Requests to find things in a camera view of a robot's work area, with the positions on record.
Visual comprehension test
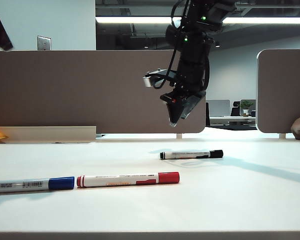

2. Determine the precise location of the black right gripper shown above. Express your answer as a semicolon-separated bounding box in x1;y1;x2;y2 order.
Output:
159;57;209;127

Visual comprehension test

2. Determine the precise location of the black whiteboard marker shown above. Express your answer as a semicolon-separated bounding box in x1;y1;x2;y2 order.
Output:
159;149;225;160

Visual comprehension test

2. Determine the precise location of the red whiteboard marker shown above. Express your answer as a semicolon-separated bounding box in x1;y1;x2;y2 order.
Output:
76;171;180;188

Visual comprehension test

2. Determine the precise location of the blue whiteboard marker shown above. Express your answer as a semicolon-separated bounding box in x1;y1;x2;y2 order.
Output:
0;176;75;194

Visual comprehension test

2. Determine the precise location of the dark distant furniture piece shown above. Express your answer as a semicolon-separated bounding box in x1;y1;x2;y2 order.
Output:
204;102;211;127

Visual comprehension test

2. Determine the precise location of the distant white desk screen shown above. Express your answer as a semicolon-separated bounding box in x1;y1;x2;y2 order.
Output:
206;99;230;118

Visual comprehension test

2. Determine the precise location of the black office chair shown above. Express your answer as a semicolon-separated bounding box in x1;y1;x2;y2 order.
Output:
231;100;241;117

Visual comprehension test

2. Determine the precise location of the small potted green plant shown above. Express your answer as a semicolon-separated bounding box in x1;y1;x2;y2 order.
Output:
239;99;255;118

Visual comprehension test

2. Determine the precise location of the brown felt desk partition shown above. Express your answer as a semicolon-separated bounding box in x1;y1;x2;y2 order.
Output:
256;49;300;134
0;49;207;135

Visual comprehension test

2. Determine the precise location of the white ceiling light strip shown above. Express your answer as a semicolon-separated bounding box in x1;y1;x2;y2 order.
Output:
95;16;300;25

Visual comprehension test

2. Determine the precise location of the beige desk tray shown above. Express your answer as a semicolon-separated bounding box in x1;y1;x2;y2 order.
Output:
0;125;97;145

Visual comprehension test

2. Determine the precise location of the black right camera bracket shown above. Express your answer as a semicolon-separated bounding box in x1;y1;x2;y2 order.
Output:
146;67;179;87

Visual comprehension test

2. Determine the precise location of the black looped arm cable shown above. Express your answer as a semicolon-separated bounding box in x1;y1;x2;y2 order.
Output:
170;0;191;28
201;56;211;91

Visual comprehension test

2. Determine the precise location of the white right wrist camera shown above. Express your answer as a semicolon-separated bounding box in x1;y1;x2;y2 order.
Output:
142;72;158;88

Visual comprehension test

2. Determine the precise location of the metal wall switch plate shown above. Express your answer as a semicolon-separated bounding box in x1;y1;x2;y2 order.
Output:
36;35;52;52

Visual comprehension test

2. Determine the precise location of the thin black camera cable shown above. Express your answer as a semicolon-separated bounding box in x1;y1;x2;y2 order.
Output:
152;24;182;90

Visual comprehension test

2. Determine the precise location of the grey ceiling air duct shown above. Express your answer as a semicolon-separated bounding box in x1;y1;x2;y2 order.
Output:
129;23;171;38

